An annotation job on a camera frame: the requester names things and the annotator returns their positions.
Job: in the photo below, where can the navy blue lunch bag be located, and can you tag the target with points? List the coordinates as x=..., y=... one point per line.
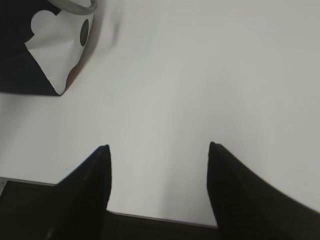
x=41, y=43

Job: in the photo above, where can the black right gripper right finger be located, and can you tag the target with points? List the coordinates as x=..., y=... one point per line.
x=246, y=207

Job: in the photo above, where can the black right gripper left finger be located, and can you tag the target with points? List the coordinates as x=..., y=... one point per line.
x=73, y=209

